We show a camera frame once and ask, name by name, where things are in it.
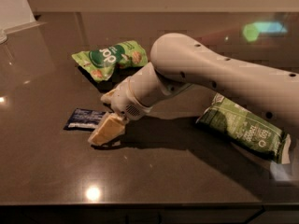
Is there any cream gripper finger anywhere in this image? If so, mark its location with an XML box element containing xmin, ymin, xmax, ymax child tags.
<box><xmin>88</xmin><ymin>112</ymin><xmax>128</xmax><ymax>146</ymax></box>
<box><xmin>100</xmin><ymin>89</ymin><xmax>117</xmax><ymax>105</ymax></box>

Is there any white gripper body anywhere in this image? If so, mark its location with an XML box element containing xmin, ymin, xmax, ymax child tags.
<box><xmin>111</xmin><ymin>77</ymin><xmax>153</xmax><ymax>120</ymax></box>

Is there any blue rxbar blueberry wrapper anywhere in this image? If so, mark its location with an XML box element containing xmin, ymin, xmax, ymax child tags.
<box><xmin>64</xmin><ymin>108</ymin><xmax>106</xmax><ymax>130</ymax></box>

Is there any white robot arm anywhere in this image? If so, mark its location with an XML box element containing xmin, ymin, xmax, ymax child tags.
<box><xmin>88</xmin><ymin>34</ymin><xmax>299</xmax><ymax>146</ymax></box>

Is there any green rice chip bag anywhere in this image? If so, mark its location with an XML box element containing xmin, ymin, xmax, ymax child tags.
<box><xmin>72</xmin><ymin>40</ymin><xmax>149</xmax><ymax>82</ymax></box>

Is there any dark green snack bag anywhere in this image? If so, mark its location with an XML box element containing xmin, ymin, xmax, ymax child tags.
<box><xmin>196</xmin><ymin>93</ymin><xmax>292</xmax><ymax>164</ymax></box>

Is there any white corner object at left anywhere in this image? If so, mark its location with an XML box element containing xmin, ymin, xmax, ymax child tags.
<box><xmin>0</xmin><ymin>0</ymin><xmax>45</xmax><ymax>44</ymax></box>

